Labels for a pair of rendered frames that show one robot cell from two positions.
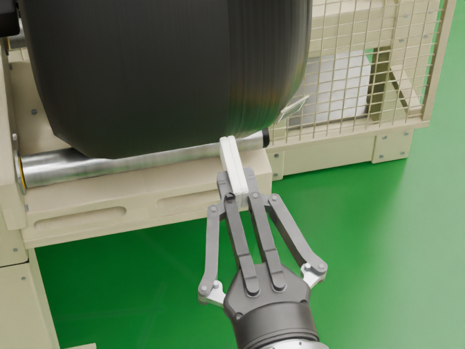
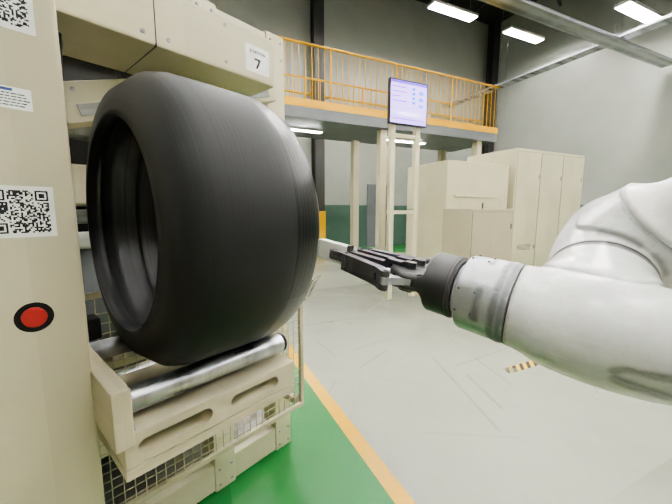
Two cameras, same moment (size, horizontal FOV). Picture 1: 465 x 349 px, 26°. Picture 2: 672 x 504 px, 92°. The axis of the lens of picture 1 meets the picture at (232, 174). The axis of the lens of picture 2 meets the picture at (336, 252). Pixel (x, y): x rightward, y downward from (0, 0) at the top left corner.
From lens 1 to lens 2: 0.82 m
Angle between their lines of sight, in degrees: 53
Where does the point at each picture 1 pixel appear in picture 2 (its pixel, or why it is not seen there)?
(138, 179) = (216, 387)
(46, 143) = not seen: hidden behind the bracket
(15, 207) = (127, 420)
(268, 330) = (454, 259)
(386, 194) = (290, 460)
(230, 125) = (293, 284)
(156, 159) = (228, 364)
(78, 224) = (176, 436)
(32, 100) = not seen: hidden behind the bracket
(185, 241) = not seen: outside the picture
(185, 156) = (245, 360)
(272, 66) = (314, 231)
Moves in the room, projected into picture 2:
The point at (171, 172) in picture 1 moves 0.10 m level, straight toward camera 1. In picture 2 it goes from (236, 378) to (259, 398)
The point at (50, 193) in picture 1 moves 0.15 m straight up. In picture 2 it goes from (150, 416) to (143, 333)
